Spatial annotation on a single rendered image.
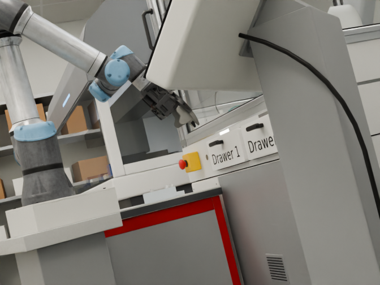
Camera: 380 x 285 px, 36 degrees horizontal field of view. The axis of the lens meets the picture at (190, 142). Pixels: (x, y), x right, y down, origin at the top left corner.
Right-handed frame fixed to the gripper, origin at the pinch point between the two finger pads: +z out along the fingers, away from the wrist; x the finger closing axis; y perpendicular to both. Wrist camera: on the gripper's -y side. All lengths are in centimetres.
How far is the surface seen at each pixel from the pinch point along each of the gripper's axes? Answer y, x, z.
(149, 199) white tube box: 24.7, -26.3, 9.5
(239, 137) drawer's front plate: -0.9, 14.8, 12.0
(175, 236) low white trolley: 31.2, -10.7, 22.7
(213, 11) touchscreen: 25, 105, -22
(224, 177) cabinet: 3.9, -9.0, 22.1
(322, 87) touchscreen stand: 20, 104, -1
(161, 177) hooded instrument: 2, -80, 15
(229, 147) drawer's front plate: 0.1, 5.3, 13.4
